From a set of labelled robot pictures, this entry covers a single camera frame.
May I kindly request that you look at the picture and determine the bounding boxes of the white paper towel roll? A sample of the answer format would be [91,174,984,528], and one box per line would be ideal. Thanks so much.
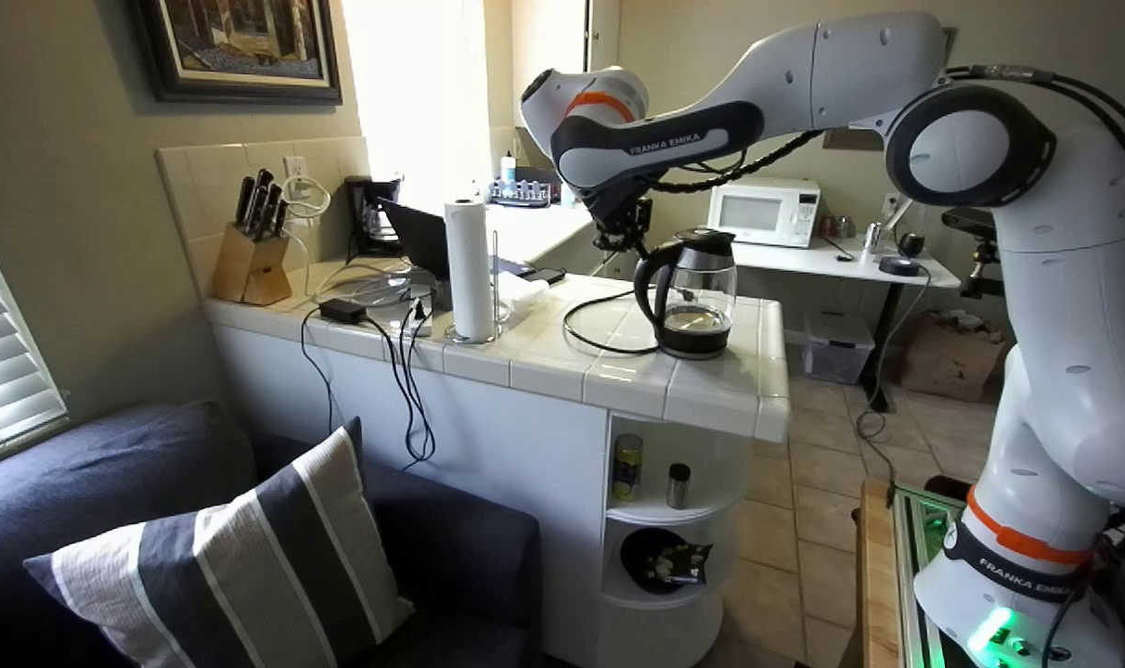
[441,196,502,350]

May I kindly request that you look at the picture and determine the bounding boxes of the white tiled counter island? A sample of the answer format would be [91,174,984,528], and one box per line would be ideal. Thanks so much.
[202,251,794,668]

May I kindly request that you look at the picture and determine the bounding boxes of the white microwave oven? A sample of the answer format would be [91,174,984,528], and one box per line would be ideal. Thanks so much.
[701,178,823,251]

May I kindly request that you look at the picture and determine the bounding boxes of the dark framed wall picture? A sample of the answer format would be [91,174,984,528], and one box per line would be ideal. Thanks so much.
[130,0,346,106]

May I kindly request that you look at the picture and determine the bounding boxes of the white window blinds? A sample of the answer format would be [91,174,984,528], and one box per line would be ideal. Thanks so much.
[0,204,71,476]

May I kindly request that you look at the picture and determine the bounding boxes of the glass electric kettle black handle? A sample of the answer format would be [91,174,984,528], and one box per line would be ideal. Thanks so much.
[632,226,744,361]

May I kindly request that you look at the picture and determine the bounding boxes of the dark open laptop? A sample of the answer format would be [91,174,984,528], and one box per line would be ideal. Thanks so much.
[380,196,461,315]

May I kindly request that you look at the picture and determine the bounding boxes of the clear glass jar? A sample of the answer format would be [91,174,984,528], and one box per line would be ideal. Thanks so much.
[278,174,333,271]

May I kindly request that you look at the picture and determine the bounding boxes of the navy white striped pillow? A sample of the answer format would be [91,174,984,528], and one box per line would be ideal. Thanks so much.
[19,414,420,668]

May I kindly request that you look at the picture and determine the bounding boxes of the black robot shoulder cable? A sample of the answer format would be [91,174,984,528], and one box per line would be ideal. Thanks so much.
[944,63,1125,159]

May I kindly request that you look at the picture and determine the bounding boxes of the dark jar on shelf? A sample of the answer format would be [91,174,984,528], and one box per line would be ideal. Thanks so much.
[606,431,650,507]

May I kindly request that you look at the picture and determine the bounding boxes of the small dark bottle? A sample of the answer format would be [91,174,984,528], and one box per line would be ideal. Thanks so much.
[666,461,696,511]

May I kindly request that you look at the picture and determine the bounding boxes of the black bowl on shelf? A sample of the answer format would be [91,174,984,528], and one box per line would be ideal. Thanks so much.
[618,524,717,597]

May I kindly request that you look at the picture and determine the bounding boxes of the white desk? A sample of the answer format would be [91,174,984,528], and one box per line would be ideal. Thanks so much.
[728,236,966,414]

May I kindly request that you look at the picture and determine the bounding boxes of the black power adapter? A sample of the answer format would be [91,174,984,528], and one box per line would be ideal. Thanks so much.
[317,293,373,331]

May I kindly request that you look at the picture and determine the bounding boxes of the clear plastic storage bin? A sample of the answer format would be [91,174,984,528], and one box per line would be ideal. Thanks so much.
[789,322,880,391]

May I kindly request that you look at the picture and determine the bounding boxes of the wooden robot mounting platform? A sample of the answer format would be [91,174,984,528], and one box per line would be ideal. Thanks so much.
[854,477,963,668]

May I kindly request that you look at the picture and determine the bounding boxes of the wooden knife block with knives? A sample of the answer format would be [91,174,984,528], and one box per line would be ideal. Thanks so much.
[203,168,297,313]

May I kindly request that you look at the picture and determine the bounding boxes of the black drip coffee maker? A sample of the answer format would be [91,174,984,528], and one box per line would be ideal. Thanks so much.
[343,174,404,258]

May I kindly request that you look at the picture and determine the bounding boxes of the black kettle power cord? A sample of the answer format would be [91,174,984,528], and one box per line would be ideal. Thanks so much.
[560,287,666,361]

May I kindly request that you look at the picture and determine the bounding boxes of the navy blue sofa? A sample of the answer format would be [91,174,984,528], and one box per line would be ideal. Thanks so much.
[0,393,545,668]

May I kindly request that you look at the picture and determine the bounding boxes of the white spray bottle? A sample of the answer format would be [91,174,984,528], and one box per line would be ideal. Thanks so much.
[495,148,524,204]

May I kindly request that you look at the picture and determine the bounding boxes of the brown cardboard box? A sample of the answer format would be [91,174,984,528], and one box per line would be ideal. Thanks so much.
[896,313,1015,403]

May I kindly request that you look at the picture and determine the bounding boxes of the black robot wrist cable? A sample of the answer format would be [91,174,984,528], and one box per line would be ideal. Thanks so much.
[650,125,830,196]

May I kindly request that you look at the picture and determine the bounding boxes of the white desk lamp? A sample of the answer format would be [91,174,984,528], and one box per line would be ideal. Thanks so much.
[857,181,937,271]

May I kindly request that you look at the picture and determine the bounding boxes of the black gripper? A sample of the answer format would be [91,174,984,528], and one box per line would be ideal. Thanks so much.
[582,181,660,258]

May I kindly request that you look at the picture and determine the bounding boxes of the black stand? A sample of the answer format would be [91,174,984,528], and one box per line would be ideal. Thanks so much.
[941,204,1018,304]

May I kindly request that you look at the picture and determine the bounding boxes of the black adapter cable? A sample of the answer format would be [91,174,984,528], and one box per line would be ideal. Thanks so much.
[359,297,441,468]
[295,306,346,438]

